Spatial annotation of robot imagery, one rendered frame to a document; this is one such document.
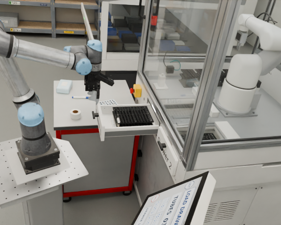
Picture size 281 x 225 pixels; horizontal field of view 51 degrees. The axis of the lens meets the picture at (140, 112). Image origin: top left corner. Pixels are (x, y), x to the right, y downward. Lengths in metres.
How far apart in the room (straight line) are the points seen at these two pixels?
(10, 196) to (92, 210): 1.00
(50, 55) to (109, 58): 1.18
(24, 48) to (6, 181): 0.66
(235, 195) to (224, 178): 0.19
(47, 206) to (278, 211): 1.38
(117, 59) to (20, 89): 1.15
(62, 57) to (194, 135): 0.67
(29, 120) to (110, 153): 0.82
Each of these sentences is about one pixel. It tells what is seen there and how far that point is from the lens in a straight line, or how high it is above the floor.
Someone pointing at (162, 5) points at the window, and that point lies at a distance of 1.76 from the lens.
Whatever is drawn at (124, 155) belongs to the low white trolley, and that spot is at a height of 0.47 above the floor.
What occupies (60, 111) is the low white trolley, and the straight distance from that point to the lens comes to 2.07.
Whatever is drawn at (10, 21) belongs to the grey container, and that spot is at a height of 0.24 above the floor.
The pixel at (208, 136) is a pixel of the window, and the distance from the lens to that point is 1.35.
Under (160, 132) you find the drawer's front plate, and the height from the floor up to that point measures 0.92.
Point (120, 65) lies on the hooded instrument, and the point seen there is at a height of 0.85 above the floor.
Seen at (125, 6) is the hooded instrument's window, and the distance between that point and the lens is 2.40.
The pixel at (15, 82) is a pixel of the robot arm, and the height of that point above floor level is 1.18.
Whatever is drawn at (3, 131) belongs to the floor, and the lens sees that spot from 3.24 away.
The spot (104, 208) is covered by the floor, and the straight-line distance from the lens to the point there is 2.43.
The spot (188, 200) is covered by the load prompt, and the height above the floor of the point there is 1.17.
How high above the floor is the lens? 1.89
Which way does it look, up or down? 33 degrees down
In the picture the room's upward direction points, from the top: 8 degrees clockwise
